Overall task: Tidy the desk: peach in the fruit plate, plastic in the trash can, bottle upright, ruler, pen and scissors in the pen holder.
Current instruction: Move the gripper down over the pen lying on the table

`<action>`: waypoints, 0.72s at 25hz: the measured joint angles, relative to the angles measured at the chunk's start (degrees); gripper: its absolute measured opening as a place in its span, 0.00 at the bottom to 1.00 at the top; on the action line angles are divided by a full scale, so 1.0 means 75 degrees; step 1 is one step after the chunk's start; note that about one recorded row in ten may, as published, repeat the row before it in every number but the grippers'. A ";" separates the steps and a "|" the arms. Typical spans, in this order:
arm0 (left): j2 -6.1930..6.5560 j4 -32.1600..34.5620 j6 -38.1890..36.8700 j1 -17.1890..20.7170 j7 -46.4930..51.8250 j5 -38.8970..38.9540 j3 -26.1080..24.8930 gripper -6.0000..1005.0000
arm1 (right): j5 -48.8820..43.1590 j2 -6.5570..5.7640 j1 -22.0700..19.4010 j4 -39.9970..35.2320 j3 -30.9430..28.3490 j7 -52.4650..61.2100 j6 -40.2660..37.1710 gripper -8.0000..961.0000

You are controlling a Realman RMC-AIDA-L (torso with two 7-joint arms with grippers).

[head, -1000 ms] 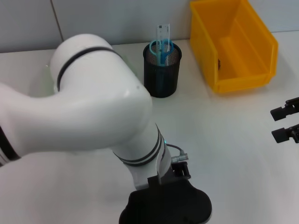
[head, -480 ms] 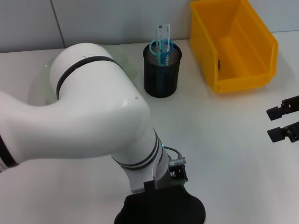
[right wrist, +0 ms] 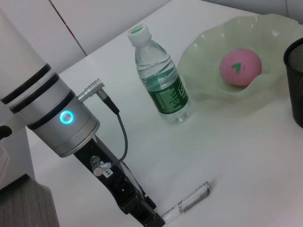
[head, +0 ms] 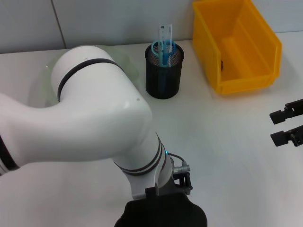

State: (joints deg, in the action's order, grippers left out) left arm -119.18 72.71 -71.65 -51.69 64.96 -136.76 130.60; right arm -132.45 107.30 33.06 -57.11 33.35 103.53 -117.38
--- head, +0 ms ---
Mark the black mesh pen cup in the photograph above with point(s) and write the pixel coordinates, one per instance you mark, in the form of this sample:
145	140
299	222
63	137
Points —
163	82

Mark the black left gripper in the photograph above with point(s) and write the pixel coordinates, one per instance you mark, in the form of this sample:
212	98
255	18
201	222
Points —
183	183

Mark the blue scissors with blade cover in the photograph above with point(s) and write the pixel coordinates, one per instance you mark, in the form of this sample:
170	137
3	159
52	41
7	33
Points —
164	58

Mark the yellow plastic storage bin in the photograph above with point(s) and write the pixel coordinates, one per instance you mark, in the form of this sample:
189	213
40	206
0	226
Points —
248	59

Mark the transparent plastic ruler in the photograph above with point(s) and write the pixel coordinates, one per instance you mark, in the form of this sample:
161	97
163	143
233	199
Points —
165	33

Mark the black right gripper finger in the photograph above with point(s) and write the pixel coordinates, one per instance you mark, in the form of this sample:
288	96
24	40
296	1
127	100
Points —
279	117
280	138

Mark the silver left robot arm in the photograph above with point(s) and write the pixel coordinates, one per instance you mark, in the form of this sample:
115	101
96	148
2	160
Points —
82	106

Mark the green glass fruit plate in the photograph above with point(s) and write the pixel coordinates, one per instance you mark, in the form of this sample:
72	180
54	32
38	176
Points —
129	63

